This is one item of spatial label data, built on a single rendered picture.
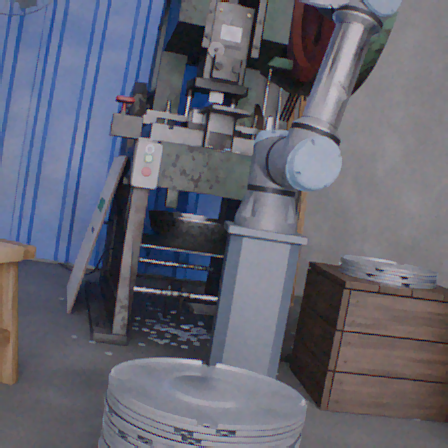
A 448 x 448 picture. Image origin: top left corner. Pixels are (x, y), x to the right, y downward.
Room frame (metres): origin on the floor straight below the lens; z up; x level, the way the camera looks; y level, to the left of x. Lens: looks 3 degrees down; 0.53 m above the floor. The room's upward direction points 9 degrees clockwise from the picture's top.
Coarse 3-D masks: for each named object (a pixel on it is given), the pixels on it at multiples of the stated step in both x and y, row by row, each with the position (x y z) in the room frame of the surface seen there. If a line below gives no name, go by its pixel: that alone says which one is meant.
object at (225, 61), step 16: (224, 16) 2.25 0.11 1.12; (240, 16) 2.26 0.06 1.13; (224, 32) 2.25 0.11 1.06; (240, 32) 2.26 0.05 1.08; (224, 48) 2.25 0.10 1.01; (240, 48) 2.26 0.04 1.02; (208, 64) 2.24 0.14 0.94; (224, 64) 2.22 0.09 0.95; (240, 64) 2.24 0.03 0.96; (224, 80) 2.25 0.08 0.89; (240, 80) 2.27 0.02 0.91
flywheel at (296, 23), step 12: (300, 12) 2.70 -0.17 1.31; (312, 12) 2.58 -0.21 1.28; (300, 24) 2.69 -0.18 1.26; (312, 24) 2.56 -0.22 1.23; (324, 24) 2.43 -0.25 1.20; (300, 36) 2.67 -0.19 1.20; (312, 36) 2.54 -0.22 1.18; (324, 36) 2.41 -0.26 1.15; (288, 48) 2.70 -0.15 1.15; (300, 48) 2.63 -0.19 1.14; (312, 48) 2.52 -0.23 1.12; (324, 48) 2.39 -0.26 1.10; (300, 60) 2.57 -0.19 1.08; (312, 60) 2.49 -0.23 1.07; (300, 72) 2.50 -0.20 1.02; (312, 72) 2.37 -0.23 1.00
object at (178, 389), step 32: (128, 384) 0.89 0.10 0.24; (160, 384) 0.91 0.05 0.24; (192, 384) 0.92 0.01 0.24; (224, 384) 0.95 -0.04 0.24; (256, 384) 0.99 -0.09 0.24; (160, 416) 0.79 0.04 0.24; (192, 416) 0.80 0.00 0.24; (224, 416) 0.82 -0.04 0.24; (256, 416) 0.84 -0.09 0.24; (288, 416) 0.86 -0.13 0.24
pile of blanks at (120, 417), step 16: (112, 400) 0.85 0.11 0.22; (112, 416) 0.84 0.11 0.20; (128, 416) 0.82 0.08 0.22; (144, 416) 0.81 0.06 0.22; (304, 416) 0.88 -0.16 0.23; (112, 432) 0.84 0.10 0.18; (128, 432) 0.81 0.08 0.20; (144, 432) 0.79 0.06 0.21; (160, 432) 0.79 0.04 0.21; (176, 432) 0.78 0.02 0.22; (192, 432) 0.79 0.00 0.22; (208, 432) 0.77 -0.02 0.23; (224, 432) 0.79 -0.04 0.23; (240, 432) 0.78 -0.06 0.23; (256, 432) 0.79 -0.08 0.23; (272, 432) 0.80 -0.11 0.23; (288, 432) 0.83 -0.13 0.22
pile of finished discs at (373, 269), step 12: (348, 264) 1.80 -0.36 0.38; (360, 264) 1.76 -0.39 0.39; (372, 264) 1.83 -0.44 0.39; (384, 264) 1.82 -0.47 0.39; (396, 264) 1.99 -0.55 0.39; (408, 264) 1.97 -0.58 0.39; (360, 276) 1.76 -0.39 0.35; (372, 276) 1.76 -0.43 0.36; (384, 276) 1.72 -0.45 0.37; (396, 276) 1.71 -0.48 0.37; (408, 276) 1.71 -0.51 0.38; (420, 276) 1.72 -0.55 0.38; (432, 276) 1.85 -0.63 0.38; (432, 288) 1.77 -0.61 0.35
